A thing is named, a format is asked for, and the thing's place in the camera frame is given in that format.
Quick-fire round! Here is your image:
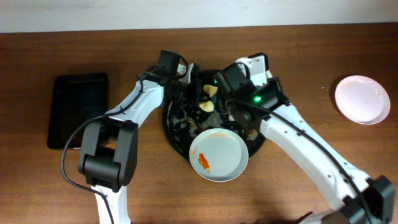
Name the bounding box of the yellow sponge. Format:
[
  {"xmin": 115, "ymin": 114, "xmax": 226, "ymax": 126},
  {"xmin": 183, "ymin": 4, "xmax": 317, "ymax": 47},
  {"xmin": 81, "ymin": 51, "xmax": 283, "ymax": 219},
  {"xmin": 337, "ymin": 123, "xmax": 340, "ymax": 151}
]
[{"xmin": 199, "ymin": 85, "xmax": 218, "ymax": 113}]

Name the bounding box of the light blue plate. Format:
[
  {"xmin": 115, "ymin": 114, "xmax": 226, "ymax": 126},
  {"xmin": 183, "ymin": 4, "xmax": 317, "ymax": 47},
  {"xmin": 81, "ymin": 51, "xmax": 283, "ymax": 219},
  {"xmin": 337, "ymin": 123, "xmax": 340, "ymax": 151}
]
[{"xmin": 188, "ymin": 128, "xmax": 249, "ymax": 182}]

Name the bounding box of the white plate top pinkish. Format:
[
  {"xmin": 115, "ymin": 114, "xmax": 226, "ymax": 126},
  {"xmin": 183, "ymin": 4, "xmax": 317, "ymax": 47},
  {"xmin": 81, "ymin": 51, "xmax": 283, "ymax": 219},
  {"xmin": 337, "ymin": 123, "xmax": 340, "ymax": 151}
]
[{"xmin": 335, "ymin": 75, "xmax": 391, "ymax": 125}]

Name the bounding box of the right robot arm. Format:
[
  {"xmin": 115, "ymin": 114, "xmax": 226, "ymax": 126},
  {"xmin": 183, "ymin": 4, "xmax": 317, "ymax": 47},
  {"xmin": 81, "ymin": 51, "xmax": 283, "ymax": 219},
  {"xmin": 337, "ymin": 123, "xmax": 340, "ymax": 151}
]
[{"xmin": 214, "ymin": 63, "xmax": 396, "ymax": 224}]

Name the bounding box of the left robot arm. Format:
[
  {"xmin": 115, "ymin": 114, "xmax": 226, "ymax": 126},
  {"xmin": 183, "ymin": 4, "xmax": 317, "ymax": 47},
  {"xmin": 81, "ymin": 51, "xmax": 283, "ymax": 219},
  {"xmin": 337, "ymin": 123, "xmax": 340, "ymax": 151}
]
[{"xmin": 78, "ymin": 50, "xmax": 200, "ymax": 223}]

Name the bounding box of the black round tray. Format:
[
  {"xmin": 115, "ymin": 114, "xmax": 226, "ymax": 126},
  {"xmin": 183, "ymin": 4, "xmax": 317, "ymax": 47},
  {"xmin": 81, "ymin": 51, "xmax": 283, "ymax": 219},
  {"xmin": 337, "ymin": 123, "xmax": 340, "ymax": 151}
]
[{"xmin": 162, "ymin": 70, "xmax": 266, "ymax": 160}]

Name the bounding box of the black rectangular tray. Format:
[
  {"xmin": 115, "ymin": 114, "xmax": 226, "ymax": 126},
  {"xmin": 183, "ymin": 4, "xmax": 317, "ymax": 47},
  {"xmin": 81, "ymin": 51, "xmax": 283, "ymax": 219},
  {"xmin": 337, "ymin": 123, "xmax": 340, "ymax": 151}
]
[{"xmin": 47, "ymin": 73, "xmax": 109, "ymax": 149}]

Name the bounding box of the right black cable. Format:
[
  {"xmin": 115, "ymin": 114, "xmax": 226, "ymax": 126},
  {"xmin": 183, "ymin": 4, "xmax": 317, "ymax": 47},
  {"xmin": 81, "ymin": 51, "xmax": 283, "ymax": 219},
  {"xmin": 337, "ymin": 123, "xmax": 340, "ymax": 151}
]
[{"xmin": 217, "ymin": 61, "xmax": 259, "ymax": 125}]

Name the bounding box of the black cable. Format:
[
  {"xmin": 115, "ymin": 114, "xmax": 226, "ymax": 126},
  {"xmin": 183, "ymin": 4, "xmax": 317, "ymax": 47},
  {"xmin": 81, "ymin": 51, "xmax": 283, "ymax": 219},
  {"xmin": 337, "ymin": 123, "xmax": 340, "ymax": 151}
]
[
  {"xmin": 217, "ymin": 61, "xmax": 259, "ymax": 125},
  {"xmin": 60, "ymin": 54, "xmax": 191, "ymax": 224}
]

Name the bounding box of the left black cable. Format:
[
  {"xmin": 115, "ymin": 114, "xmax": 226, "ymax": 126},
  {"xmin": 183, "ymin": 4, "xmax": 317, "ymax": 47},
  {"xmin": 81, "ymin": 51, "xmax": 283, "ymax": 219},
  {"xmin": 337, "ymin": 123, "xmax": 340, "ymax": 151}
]
[{"xmin": 60, "ymin": 54, "xmax": 191, "ymax": 224}]

